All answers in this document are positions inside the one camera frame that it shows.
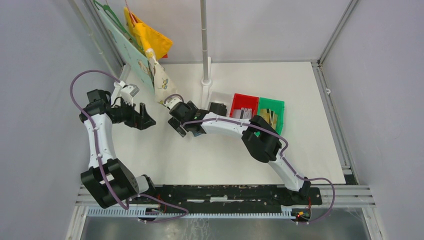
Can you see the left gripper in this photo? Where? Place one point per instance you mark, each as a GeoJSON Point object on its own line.
{"type": "Point", "coordinates": [139, 121]}

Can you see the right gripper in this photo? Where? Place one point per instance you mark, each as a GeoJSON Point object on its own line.
{"type": "Point", "coordinates": [176, 124]}

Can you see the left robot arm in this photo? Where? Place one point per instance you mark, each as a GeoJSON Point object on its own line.
{"type": "Point", "coordinates": [107, 179]}

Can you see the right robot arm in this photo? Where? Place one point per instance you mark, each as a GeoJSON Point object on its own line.
{"type": "Point", "coordinates": [262, 142]}

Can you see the white cards in red bin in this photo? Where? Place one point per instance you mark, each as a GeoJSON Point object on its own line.
{"type": "Point", "coordinates": [243, 113]}

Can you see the gold cards in green bin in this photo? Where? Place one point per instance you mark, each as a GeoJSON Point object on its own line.
{"type": "Point", "coordinates": [270, 117]}

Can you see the white plastic bin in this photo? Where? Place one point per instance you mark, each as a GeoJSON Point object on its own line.
{"type": "Point", "coordinates": [221, 98]}

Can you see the metal pole with white base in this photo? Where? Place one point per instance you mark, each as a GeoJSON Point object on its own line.
{"type": "Point", "coordinates": [206, 82]}

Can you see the cream patterned cloth bag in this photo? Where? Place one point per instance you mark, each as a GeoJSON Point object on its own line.
{"type": "Point", "coordinates": [164, 87]}

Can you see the red plastic bin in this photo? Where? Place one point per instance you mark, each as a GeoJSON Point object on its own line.
{"type": "Point", "coordinates": [240, 101]}

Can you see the light green hanging board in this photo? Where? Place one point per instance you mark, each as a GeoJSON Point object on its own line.
{"type": "Point", "coordinates": [130, 54]}

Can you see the yellow cloth bag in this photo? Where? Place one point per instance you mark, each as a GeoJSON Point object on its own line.
{"type": "Point", "coordinates": [152, 43]}

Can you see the green plastic bin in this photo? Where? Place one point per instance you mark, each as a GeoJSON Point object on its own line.
{"type": "Point", "coordinates": [276, 105]}

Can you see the green hanger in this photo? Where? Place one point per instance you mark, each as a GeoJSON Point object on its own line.
{"type": "Point", "coordinates": [113, 17]}

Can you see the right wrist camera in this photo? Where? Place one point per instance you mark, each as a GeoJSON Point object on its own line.
{"type": "Point", "coordinates": [172, 102]}

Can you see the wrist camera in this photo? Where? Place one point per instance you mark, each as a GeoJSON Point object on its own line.
{"type": "Point", "coordinates": [126, 91]}
{"type": "Point", "coordinates": [172, 102]}

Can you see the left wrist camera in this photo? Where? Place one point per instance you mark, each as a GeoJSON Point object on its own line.
{"type": "Point", "coordinates": [126, 91]}

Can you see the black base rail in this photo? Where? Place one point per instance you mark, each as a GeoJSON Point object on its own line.
{"type": "Point", "coordinates": [232, 199]}

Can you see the white cable duct strip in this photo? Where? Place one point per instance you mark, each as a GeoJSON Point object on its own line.
{"type": "Point", "coordinates": [145, 212]}

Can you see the left white stand post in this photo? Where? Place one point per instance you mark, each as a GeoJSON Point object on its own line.
{"type": "Point", "coordinates": [103, 44]}

